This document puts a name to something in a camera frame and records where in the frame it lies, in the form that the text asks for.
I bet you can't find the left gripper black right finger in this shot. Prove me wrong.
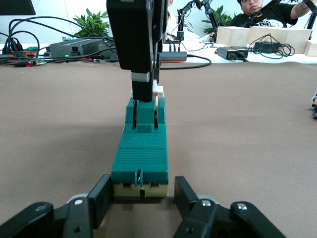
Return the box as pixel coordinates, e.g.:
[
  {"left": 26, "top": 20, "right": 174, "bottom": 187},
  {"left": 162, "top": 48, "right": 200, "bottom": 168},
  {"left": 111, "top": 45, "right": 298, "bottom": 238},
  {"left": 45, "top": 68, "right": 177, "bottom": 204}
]
[{"left": 173, "top": 175, "right": 292, "bottom": 238}]

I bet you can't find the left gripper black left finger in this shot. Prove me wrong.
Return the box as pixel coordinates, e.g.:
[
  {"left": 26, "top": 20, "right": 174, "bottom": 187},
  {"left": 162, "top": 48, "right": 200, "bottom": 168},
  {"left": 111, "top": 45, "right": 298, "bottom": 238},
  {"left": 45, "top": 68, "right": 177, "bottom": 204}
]
[{"left": 0, "top": 174, "right": 115, "bottom": 238}]

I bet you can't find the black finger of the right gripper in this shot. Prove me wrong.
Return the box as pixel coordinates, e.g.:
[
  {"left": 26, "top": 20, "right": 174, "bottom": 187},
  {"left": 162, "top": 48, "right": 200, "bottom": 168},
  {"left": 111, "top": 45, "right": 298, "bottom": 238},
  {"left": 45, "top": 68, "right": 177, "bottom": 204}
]
[
  {"left": 106, "top": 0, "right": 154, "bottom": 103},
  {"left": 150, "top": 0, "right": 169, "bottom": 85}
]

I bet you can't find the green load switch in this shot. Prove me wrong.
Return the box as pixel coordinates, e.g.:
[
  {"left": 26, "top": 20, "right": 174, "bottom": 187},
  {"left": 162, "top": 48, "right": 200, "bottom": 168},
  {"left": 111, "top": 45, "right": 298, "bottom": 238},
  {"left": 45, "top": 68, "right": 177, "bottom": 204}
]
[{"left": 110, "top": 78, "right": 170, "bottom": 199}]

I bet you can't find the person in striped shirt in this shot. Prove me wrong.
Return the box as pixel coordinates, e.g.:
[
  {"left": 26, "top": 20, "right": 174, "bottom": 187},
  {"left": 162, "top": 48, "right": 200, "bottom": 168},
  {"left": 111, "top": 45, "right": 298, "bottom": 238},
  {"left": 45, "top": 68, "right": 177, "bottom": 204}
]
[{"left": 165, "top": 0, "right": 200, "bottom": 42}]

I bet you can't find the small grey hub device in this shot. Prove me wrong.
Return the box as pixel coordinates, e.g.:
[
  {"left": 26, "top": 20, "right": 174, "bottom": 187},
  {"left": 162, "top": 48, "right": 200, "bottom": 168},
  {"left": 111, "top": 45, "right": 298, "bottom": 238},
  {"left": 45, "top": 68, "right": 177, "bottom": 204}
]
[{"left": 158, "top": 51, "right": 188, "bottom": 63}]

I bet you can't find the green potted plant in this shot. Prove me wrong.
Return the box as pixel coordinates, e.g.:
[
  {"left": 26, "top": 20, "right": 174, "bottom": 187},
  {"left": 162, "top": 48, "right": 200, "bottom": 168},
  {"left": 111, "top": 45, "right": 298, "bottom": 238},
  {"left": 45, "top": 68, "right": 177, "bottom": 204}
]
[
  {"left": 73, "top": 7, "right": 111, "bottom": 38},
  {"left": 202, "top": 5, "right": 237, "bottom": 35}
]

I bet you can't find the grey power supply box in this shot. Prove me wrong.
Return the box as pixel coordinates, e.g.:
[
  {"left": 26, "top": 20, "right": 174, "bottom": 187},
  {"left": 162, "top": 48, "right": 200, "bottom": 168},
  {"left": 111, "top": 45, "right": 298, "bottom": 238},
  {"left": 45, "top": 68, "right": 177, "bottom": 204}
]
[{"left": 49, "top": 36, "right": 119, "bottom": 62}]

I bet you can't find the black power adapter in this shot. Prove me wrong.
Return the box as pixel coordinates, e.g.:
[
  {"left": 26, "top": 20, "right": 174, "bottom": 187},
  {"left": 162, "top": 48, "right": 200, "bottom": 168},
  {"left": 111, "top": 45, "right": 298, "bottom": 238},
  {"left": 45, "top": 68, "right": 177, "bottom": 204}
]
[
  {"left": 217, "top": 46, "right": 240, "bottom": 60},
  {"left": 231, "top": 46, "right": 249, "bottom": 60}
]

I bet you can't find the light wooden panel box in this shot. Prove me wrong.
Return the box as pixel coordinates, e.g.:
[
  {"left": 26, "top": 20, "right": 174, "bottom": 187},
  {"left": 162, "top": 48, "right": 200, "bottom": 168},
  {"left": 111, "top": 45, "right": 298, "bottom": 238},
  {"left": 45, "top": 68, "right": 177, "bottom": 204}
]
[{"left": 216, "top": 26, "right": 313, "bottom": 55}]

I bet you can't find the person in black shirt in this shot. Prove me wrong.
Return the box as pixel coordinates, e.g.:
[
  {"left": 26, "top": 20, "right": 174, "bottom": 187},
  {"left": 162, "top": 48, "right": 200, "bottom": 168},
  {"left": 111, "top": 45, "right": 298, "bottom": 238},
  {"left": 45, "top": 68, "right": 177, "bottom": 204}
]
[{"left": 229, "top": 0, "right": 317, "bottom": 28}]

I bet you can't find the black monitor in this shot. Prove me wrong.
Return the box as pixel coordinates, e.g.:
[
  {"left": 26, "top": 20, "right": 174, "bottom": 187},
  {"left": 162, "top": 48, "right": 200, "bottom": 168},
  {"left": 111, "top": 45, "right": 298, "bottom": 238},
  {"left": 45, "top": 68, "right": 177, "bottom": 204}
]
[{"left": 0, "top": 0, "right": 33, "bottom": 16}]

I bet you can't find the small light wooden block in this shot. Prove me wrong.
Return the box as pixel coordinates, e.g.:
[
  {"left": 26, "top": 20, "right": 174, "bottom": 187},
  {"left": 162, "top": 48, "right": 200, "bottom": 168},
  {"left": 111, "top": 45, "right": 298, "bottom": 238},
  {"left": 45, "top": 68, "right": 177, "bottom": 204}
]
[{"left": 306, "top": 41, "right": 317, "bottom": 57}]

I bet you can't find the black cable loop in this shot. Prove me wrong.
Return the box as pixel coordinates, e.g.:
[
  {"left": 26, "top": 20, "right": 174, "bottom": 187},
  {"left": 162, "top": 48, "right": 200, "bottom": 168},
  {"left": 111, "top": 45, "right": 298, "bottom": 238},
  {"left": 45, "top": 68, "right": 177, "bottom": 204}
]
[{"left": 158, "top": 54, "right": 213, "bottom": 70}]

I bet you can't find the black adapter with tangled cable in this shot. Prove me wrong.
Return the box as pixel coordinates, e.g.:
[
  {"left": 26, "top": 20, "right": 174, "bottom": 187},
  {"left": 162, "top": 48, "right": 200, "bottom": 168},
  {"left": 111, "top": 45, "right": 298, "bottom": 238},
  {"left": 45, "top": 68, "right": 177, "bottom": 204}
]
[{"left": 249, "top": 33, "right": 296, "bottom": 59}]

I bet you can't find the black cable bundle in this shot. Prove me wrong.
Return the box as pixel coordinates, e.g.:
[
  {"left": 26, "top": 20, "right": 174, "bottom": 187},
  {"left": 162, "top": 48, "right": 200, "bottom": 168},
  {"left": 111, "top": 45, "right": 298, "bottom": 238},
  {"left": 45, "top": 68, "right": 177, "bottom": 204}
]
[{"left": 0, "top": 16, "right": 117, "bottom": 67}]

